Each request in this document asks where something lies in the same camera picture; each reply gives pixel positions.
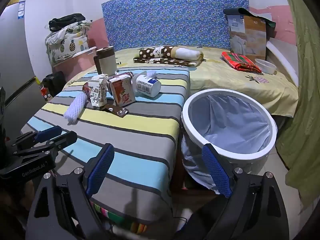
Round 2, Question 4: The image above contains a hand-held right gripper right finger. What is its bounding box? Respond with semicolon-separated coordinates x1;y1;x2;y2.
180;144;290;240

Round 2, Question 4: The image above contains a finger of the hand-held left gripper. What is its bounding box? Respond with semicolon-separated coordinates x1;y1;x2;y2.
15;131;78;156
12;126;63;148

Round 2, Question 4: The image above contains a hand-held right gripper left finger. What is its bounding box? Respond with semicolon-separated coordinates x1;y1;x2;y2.
26;143;115;240

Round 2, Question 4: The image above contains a white round trash bin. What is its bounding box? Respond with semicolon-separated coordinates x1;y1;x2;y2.
181;88;278;172

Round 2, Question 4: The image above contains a white plastic yogurt cup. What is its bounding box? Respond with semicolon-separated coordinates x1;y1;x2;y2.
135;74;162;97

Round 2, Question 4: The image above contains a white foam fruit net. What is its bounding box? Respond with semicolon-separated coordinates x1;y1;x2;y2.
64;92;90;126

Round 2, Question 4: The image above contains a red white box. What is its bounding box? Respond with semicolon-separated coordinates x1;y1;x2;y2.
40;82;52;99

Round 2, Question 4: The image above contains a black floor bag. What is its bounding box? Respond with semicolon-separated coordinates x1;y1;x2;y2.
41;71;67;98

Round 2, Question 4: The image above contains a white brown patterned carton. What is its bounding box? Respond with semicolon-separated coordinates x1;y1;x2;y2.
88;74;108;109

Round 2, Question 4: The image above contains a brown snack wrapper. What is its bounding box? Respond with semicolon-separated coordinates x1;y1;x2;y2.
100;104;130;117

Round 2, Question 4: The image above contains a silver refrigerator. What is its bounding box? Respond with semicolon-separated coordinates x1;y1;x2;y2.
0;1;42;143

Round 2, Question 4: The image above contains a fruit print drink carton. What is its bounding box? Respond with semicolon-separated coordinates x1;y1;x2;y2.
107;75;136;106

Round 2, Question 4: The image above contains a bed with yellow pineapple sheet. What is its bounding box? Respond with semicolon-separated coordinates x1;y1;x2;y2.
61;46;299;118

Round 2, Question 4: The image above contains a beige and brown jug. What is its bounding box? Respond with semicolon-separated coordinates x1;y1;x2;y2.
94;46;117;75

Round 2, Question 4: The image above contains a green curtain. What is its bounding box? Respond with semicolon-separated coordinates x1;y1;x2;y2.
275;0;320;213

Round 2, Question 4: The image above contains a red plaid cloth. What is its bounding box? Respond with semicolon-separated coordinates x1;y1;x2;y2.
221;52;263;74

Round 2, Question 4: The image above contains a clear plastic bowl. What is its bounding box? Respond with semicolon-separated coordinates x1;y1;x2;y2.
254;58;277;75

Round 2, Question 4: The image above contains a folded brown polka-dot blanket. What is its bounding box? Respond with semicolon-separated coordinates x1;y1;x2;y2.
133;56;203;67

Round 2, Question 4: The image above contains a rolled brown polka-dot blanket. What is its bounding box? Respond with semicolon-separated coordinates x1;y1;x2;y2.
139;45;204;60

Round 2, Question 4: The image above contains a white bed side board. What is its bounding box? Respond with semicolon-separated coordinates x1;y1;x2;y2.
266;37;299;88

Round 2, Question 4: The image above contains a cardboard quilt box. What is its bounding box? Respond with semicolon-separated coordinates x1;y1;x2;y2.
223;7;275;62

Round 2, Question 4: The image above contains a blue floral headboard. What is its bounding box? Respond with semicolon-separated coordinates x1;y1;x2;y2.
101;0;250;52

